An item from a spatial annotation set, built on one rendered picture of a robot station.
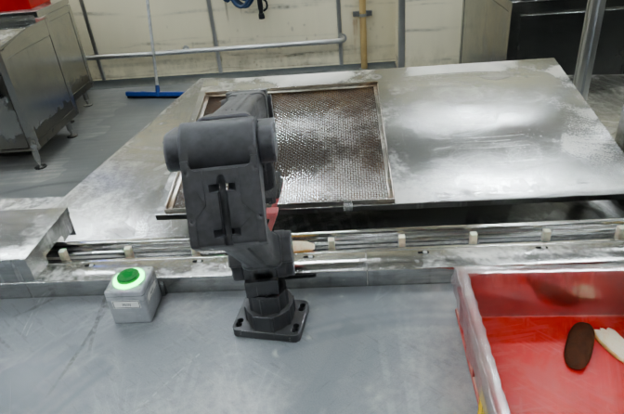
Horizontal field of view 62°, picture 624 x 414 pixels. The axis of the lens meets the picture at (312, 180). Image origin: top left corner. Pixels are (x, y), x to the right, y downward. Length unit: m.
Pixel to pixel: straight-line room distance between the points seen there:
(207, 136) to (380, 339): 0.52
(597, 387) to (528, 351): 0.10
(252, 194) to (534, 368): 0.56
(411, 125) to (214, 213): 0.90
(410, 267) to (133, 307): 0.51
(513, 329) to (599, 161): 0.51
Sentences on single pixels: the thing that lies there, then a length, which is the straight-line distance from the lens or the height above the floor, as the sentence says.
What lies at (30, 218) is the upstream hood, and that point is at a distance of 1.25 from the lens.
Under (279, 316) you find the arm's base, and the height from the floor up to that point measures 0.87.
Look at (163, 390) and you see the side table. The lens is 0.90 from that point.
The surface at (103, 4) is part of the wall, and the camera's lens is 5.03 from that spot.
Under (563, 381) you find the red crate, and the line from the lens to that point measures 0.90.
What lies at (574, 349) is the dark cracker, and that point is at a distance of 0.93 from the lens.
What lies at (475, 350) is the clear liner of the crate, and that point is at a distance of 0.78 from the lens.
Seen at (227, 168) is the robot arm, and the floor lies 1.26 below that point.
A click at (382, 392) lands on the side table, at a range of 0.84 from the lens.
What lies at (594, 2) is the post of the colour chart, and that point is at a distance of 1.79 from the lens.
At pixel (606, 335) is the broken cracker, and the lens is 0.97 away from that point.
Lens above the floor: 1.49
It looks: 30 degrees down
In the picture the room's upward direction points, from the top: 5 degrees counter-clockwise
